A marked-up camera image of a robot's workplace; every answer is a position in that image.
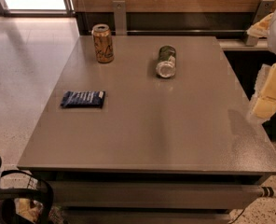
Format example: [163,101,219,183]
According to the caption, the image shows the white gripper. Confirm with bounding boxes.
[246,9,276,120]

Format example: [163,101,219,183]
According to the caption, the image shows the green soda can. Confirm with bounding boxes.
[156,46,176,78]

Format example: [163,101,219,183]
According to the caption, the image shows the orange soda can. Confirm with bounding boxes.
[91,23,114,63]

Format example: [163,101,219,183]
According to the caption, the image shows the striped pole end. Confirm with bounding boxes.
[261,187,276,198]

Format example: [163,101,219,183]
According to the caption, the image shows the grey table drawer front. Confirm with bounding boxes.
[50,181,262,209]

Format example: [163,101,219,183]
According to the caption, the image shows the dark blue snack packet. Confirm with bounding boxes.
[61,91,105,108]

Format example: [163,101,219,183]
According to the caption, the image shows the right metal wall bracket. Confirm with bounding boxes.
[243,0,274,47]

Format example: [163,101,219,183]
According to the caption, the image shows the metal wall bracket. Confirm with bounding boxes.
[113,0,127,35]
[243,0,274,47]

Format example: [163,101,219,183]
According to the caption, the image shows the left metal wall bracket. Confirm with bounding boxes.
[113,0,127,35]

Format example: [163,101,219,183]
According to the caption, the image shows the horizontal metal rail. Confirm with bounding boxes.
[117,29,245,36]

